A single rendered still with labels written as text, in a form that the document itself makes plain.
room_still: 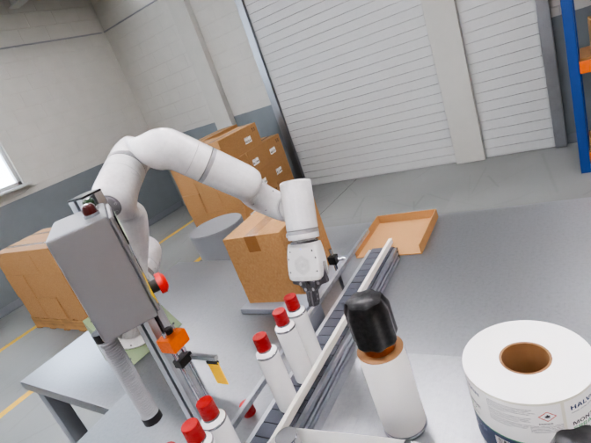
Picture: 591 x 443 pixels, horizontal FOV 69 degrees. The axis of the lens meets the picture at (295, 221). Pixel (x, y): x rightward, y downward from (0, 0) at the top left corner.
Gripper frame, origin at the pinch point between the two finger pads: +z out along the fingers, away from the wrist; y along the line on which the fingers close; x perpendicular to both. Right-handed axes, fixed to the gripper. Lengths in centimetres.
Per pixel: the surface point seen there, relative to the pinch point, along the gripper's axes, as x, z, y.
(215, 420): -41.2, 12.3, 0.9
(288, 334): -15.6, 4.6, 1.7
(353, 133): 402, -104, -159
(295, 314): -10.5, 1.3, 1.0
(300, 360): -12.7, 12.0, 1.7
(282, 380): -21.3, 13.0, 2.3
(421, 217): 85, -12, 6
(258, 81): 378, -197, -273
